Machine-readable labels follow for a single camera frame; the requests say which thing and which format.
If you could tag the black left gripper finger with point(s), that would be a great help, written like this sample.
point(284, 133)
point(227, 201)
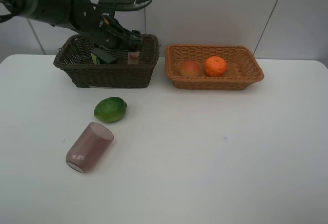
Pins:
point(133, 46)
point(126, 36)

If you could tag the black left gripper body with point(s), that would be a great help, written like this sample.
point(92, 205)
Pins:
point(99, 30)

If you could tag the pink bottle white cap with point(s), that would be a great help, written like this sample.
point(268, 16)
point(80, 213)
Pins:
point(133, 58)

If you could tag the black green pump bottle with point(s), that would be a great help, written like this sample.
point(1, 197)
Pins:
point(101, 57)

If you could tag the red yellow peach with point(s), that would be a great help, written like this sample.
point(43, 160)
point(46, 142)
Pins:
point(190, 68)

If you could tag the green lime fruit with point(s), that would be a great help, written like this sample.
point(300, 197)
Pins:
point(110, 110)

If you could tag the orange tangerine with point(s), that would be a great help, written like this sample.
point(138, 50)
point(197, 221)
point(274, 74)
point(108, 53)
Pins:
point(215, 66)

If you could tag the purple translucent plastic cup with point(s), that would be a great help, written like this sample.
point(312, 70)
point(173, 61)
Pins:
point(89, 147)

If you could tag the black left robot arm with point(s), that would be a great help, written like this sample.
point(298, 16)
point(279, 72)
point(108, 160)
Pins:
point(62, 13)

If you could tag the dark brown wicker basket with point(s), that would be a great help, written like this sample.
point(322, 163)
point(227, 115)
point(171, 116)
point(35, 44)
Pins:
point(75, 59)

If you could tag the light orange wicker basket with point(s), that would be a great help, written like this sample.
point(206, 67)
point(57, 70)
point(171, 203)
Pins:
point(243, 69)

